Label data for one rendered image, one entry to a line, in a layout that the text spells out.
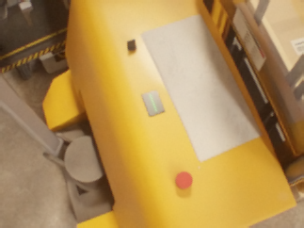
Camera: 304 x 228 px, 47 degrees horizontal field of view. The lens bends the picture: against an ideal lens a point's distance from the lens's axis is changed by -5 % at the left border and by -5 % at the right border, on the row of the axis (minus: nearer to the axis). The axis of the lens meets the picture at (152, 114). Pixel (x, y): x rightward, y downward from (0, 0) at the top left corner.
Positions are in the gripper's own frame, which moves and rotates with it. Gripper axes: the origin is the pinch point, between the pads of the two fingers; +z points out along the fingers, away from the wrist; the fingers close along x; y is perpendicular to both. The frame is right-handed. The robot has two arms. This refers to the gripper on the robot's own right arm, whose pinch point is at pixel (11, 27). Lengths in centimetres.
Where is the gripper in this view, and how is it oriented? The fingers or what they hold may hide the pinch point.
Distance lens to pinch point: 136.9
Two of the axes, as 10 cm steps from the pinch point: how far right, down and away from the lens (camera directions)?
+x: -9.0, 4.1, -1.3
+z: 0.1, 3.3, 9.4
